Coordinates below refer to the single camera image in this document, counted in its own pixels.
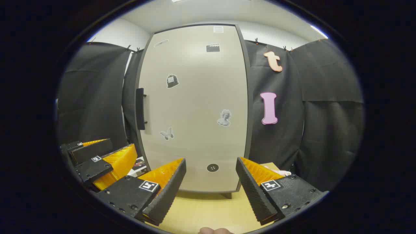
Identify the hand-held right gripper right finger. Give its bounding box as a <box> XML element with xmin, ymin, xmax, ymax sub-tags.
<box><xmin>236</xmin><ymin>157</ymin><xmax>329</xmax><ymax>226</ymax></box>

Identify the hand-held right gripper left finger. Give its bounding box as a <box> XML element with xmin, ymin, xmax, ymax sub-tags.
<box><xmin>95</xmin><ymin>158</ymin><xmax>187</xmax><ymax>227</ymax></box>

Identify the grey cabinet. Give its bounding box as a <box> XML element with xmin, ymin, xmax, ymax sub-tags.
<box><xmin>134</xmin><ymin>23</ymin><xmax>254</xmax><ymax>199</ymax></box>

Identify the light grey cabinet door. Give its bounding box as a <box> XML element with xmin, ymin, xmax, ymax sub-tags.
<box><xmin>138</xmin><ymin>25</ymin><xmax>249</xmax><ymax>193</ymax></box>

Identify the small white object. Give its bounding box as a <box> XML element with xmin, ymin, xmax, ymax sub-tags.
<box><xmin>262</xmin><ymin>164</ymin><xmax>292</xmax><ymax>178</ymax></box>

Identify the white book with portrait cover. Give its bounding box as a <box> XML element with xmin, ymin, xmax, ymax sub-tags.
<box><xmin>127</xmin><ymin>156</ymin><xmax>149</xmax><ymax>177</ymax></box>

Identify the black backdrop cloth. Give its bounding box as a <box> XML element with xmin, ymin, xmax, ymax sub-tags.
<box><xmin>57</xmin><ymin>39</ymin><xmax>364</xmax><ymax>192</ymax></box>

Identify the black door handle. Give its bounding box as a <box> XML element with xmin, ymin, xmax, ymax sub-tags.
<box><xmin>136</xmin><ymin>88</ymin><xmax>147</xmax><ymax>130</ymax></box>

